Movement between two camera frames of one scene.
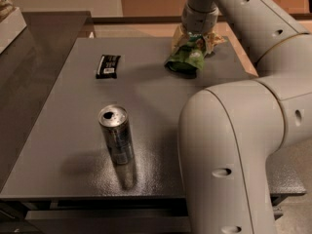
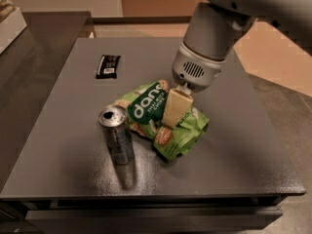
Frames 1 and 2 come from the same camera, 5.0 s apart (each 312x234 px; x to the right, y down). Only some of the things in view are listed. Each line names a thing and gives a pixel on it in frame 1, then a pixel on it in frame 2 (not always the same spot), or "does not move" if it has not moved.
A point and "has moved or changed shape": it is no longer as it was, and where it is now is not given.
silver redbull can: (114, 120) does not move
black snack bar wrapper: (107, 66) does not move
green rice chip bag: (188, 51) has moved or changed shape
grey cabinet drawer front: (111, 221) does not move
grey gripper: (199, 19) to (195, 69)
